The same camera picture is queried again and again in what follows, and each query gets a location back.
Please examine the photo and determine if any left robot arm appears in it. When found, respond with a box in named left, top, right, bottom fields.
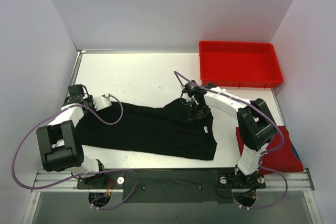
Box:
left=36, top=84, right=108, bottom=189

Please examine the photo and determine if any aluminium front rail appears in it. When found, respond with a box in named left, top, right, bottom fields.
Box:
left=33, top=169, right=314, bottom=191

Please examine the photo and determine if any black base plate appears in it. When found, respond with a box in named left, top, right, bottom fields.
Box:
left=89, top=168, right=257, bottom=206

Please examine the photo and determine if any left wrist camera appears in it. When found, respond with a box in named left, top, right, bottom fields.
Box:
left=93, top=93, right=112, bottom=111

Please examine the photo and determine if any red plastic bin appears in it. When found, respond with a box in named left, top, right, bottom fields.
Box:
left=199, top=41, right=283, bottom=88

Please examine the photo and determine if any black t shirt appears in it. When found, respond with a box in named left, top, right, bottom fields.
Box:
left=75, top=99, right=217, bottom=161

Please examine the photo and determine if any folded red t shirt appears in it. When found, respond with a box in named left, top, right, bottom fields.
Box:
left=236, top=126, right=304, bottom=175

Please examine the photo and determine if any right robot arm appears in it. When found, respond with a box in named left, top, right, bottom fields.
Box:
left=180, top=81, right=276, bottom=188

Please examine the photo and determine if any folded blue t shirt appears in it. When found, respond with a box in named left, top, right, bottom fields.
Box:
left=291, top=144, right=301, bottom=161

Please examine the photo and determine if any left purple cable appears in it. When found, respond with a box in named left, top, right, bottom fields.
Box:
left=12, top=93, right=138, bottom=211

